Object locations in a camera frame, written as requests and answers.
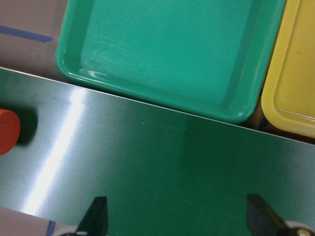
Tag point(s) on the green plastic tray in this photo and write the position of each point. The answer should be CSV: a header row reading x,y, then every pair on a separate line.
x,y
204,57

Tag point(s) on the yellow plastic tray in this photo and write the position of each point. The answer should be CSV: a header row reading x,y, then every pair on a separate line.
x,y
288,96

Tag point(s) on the orange cylinder marked 4680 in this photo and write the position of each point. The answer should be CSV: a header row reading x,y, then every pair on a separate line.
x,y
10,127

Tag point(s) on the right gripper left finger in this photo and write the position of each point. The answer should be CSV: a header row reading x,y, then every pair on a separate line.
x,y
95,220

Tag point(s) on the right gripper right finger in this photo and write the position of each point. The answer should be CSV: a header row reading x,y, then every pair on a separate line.
x,y
261,219

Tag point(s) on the green conveyor belt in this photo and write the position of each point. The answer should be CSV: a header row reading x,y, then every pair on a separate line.
x,y
164,173

